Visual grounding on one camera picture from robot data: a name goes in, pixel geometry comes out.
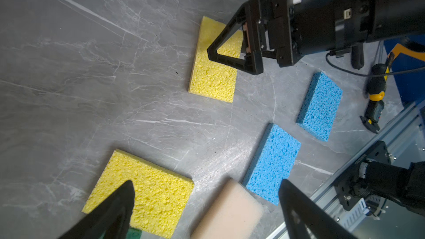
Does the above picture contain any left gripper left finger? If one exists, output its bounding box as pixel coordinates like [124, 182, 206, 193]
[61, 180, 135, 239]

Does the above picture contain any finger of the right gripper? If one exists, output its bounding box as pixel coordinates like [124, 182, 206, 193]
[207, 4, 264, 75]

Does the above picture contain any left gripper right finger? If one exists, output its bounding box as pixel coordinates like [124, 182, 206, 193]
[278, 179, 354, 239]

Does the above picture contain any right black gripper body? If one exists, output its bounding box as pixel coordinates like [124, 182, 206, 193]
[243, 0, 296, 73]

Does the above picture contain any green scouring sponge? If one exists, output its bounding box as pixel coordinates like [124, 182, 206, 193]
[126, 228, 142, 239]

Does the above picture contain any beige foam sponge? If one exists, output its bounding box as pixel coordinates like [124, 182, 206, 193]
[190, 178, 263, 239]

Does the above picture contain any light yellow cellulose sponge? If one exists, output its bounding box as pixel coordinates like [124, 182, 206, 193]
[187, 15, 244, 104]

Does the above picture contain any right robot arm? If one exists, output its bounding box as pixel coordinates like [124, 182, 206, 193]
[207, 0, 425, 75]

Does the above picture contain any blue cellulose sponge left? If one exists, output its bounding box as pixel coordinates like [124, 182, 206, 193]
[242, 123, 301, 206]

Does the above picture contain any blue cellulose sponge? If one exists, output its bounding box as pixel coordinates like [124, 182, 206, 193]
[242, 123, 301, 206]
[296, 72, 343, 142]

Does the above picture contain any blue cellulose sponge right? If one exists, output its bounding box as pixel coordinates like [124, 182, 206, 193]
[296, 72, 343, 142]

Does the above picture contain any black yellow screwdriver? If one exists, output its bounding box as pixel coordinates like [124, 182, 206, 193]
[366, 52, 395, 102]

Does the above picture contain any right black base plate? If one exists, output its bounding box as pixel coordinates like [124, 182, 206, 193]
[333, 141, 391, 211]

